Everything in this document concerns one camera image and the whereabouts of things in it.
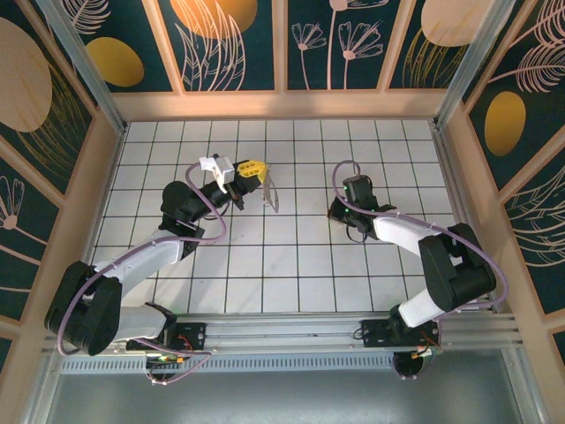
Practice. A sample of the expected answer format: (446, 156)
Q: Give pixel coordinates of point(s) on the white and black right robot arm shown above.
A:
(397, 229)

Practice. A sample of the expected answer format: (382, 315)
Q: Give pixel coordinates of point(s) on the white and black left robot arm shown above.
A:
(145, 260)

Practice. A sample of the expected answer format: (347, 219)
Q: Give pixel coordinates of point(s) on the grey metal shelf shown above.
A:
(282, 397)

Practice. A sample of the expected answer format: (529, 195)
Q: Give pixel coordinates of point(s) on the aluminium side rail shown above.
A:
(442, 150)

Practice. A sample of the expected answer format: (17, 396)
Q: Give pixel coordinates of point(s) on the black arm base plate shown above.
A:
(375, 335)
(192, 335)

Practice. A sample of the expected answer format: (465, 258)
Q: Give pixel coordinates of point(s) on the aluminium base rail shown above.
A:
(282, 329)

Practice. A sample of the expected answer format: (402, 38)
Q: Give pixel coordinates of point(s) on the aluminium frame post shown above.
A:
(92, 75)
(463, 75)

